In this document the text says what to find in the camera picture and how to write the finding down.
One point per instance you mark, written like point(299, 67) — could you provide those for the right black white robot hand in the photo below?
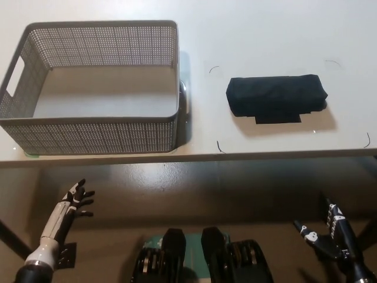
point(338, 236)

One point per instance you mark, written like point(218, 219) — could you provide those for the grey perforated plastic basket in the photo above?
point(88, 132)

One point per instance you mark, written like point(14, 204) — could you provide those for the black ribbed robot block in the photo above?
point(168, 259)
point(224, 259)

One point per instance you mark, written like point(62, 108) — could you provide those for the black fabric pencil case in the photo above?
point(274, 94)

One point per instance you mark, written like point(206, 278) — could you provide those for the left black ribbed robot block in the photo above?
point(168, 259)

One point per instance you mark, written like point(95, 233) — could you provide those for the black tape patch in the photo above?
point(277, 120)

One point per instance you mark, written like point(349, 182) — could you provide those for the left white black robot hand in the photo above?
point(77, 198)

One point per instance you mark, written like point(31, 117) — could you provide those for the right black ribbed robot block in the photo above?
point(224, 259)

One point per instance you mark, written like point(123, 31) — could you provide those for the green tape strip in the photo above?
point(31, 155)

